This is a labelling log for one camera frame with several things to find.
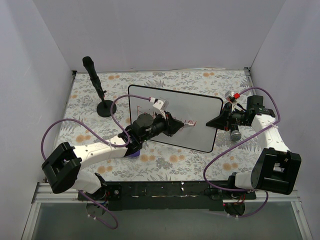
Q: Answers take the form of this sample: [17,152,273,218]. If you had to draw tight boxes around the black round microphone stand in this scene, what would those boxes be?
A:
[96,90,117,118]

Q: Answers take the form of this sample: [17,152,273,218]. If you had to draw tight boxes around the black microphone on stand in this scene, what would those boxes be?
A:
[82,56,105,100]

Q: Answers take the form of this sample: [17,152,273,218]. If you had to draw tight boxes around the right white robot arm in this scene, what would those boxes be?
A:
[206,93,302,199]

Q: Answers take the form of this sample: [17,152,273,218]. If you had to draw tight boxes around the white whiteboard black frame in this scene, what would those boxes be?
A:
[128,84,223,153]

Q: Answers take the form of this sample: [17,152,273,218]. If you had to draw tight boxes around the floral patterned table mat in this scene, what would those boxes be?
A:
[46,68,279,183]

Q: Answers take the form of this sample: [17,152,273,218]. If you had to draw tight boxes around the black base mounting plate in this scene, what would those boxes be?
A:
[77,181,256,211]

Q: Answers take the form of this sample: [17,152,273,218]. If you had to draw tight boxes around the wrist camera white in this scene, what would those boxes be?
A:
[224,90,241,104]
[149,97,169,118]

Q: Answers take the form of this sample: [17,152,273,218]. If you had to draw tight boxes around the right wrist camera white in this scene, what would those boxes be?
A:
[224,90,241,104]

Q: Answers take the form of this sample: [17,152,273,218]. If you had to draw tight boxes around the purple foam microphone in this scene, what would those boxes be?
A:
[130,150,141,158]

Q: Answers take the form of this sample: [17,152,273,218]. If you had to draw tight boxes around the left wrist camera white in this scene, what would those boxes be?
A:
[149,97,169,118]

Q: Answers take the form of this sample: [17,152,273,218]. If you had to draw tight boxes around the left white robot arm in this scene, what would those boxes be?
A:
[41,112,185,200]

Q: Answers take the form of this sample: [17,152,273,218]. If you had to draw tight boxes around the black silver microphone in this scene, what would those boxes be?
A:
[230,124,242,142]

